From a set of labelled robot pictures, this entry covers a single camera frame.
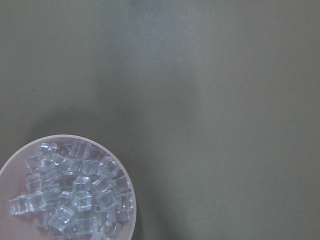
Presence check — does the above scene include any pile of clear ice cubes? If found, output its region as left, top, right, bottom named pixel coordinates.
left=8, top=140, right=134, bottom=240

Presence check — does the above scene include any pink bowl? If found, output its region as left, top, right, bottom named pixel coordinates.
left=0, top=135, right=137, bottom=240

